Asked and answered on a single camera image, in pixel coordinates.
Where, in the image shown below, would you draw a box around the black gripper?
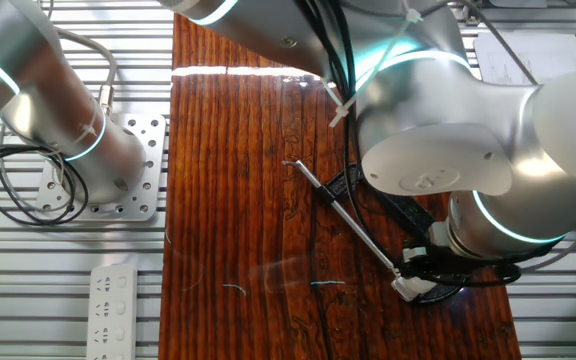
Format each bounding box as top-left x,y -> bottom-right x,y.
400,244 -> 474,290

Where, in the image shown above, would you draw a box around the white lamp socket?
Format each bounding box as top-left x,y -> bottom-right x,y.
390,276 -> 422,303

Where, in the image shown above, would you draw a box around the black metal C-clamp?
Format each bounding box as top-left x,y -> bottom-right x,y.
281,158 -> 472,307

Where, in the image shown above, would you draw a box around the white zip tie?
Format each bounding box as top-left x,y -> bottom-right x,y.
327,7 -> 425,129

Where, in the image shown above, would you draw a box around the brown wooden board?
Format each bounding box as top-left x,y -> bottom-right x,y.
157,12 -> 523,360

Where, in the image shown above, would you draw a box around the printed paper sheets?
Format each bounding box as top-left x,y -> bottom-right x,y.
473,32 -> 576,86

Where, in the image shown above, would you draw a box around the white power strip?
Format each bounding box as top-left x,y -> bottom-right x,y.
85,263 -> 139,360

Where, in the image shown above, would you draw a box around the thin grey cable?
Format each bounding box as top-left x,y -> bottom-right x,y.
520,219 -> 576,274

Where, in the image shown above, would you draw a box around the thin black cable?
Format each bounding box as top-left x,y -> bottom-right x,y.
342,94 -> 404,271

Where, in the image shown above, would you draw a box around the thick black cable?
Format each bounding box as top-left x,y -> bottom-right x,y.
295,0 -> 523,290

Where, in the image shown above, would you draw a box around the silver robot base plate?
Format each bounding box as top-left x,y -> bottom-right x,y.
35,112 -> 168,223

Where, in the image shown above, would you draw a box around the thick grey robot cable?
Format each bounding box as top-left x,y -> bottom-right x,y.
57,27 -> 119,117

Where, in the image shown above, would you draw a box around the thin white cable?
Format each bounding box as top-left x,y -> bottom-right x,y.
0,114 -> 99,214

